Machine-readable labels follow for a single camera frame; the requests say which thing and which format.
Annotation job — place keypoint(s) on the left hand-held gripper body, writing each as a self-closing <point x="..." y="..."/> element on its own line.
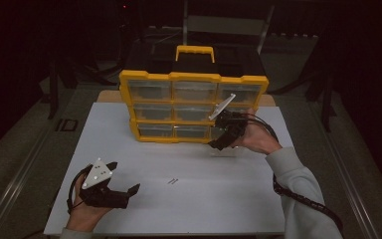
<point x="102" y="197"/>

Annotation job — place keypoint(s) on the clear plastic drawer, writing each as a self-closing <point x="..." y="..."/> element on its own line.
<point x="224" y="152"/>

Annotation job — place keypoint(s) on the yellow parts organizer cabinet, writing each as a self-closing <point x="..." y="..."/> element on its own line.
<point x="192" y="77"/>

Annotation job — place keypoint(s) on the small silver screw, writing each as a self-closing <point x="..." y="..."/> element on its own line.
<point x="175" y="180"/>
<point x="170" y="181"/>

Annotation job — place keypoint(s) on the metal floor rail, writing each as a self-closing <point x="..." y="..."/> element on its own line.
<point x="13" y="186"/>
<point x="354" y="186"/>

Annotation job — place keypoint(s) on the person's left hand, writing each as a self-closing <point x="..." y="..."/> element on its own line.
<point x="84" y="219"/>

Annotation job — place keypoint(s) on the person's right hand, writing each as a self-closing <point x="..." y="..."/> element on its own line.
<point x="258" y="139"/>

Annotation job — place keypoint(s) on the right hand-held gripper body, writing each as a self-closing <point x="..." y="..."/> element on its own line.
<point x="233" y="124"/>

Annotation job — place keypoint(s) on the grid of clear drawers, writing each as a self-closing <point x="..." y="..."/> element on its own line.
<point x="149" y="89"/>

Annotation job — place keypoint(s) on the black stand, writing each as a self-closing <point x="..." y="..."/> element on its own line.
<point x="53" y="89"/>
<point x="326" y="99"/>

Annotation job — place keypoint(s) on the grey metal frame stand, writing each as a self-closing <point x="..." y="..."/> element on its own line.
<point x="227" y="25"/>

